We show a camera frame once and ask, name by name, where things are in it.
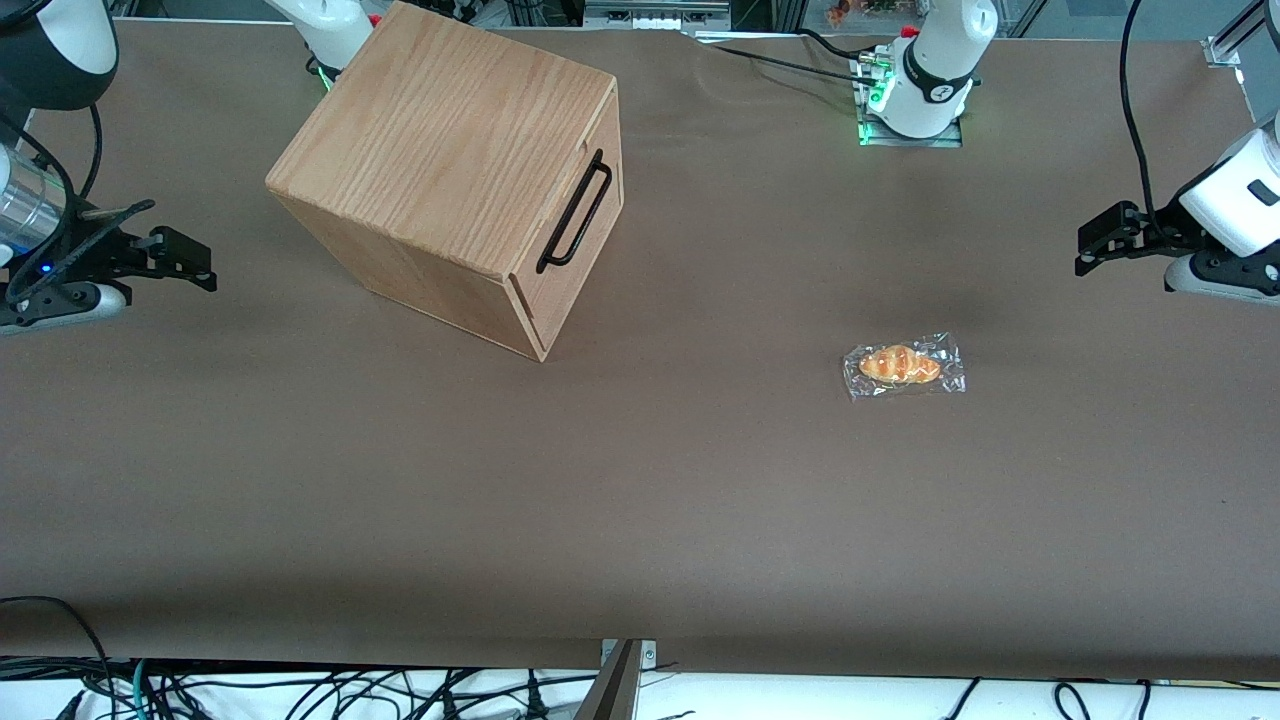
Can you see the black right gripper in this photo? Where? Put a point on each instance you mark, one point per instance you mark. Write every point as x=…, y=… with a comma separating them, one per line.
x=90, y=254

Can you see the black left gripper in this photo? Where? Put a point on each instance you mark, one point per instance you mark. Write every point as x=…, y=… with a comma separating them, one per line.
x=1163, y=234

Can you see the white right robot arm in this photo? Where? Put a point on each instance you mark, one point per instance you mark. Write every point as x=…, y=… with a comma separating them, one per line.
x=60, y=50

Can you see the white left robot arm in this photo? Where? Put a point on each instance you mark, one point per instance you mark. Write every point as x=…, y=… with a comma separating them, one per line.
x=930, y=60

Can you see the light wooden drawer cabinet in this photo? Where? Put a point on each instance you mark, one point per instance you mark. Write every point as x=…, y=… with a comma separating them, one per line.
x=440, y=150

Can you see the plastic-wrapped croissant bread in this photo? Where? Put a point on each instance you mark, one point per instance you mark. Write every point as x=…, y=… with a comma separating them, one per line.
x=900, y=365

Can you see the grey power strip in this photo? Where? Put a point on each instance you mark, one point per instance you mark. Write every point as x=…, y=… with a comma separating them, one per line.
x=650, y=15

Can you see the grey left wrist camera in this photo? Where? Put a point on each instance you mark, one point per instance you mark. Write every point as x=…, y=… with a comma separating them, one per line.
x=1220, y=282

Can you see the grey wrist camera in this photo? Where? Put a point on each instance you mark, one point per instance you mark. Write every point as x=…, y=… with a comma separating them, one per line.
x=1220, y=282
x=70, y=305

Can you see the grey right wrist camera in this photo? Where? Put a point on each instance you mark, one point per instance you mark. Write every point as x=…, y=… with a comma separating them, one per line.
x=70, y=305

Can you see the aluminium profile rail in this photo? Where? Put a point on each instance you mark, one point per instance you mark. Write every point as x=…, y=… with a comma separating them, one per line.
x=1225, y=45

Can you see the grey metal post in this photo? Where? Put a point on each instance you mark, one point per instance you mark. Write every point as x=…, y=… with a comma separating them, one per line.
x=610, y=695

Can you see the silver metal bracket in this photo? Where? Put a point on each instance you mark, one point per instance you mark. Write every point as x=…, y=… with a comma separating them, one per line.
x=648, y=655

